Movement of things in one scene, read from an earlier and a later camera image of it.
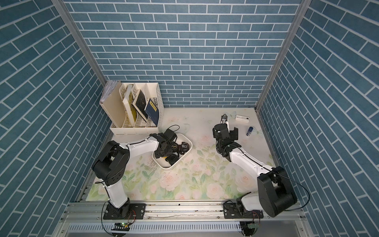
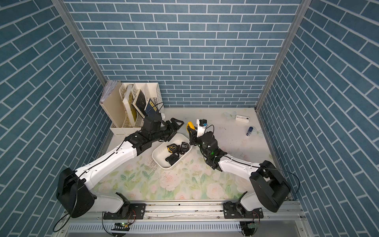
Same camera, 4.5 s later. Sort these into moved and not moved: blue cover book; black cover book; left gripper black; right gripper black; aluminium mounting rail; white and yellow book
Moved: left gripper black; right gripper black
Not moved: aluminium mounting rail; black cover book; blue cover book; white and yellow book
